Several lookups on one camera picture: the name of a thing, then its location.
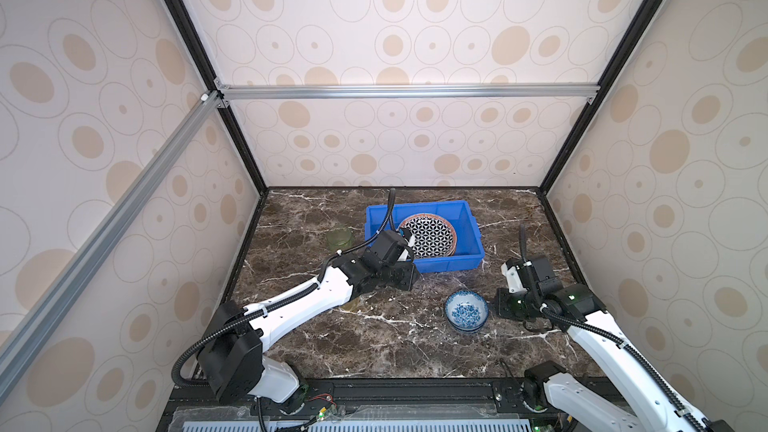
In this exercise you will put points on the left slanted aluminium bar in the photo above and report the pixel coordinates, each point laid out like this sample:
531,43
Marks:
34,331

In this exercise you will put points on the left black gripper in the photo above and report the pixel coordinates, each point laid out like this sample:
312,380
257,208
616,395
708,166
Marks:
408,282

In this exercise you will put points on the horizontal aluminium frame bar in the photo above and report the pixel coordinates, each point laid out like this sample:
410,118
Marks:
228,93

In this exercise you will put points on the blue plastic bin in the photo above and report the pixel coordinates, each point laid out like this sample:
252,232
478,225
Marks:
469,251

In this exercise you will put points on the blue floral small bowl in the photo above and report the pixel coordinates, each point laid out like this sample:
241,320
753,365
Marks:
466,311

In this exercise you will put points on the green transparent cup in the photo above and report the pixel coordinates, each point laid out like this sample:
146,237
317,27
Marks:
340,238

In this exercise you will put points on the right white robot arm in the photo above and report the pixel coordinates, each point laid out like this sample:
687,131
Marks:
654,405

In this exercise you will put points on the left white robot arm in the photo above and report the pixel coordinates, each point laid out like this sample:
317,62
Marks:
230,359

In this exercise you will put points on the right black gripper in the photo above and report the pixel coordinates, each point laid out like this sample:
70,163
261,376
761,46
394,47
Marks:
502,296

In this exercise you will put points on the geometric pattern brown rimmed plate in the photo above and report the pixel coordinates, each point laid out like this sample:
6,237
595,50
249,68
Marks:
433,236

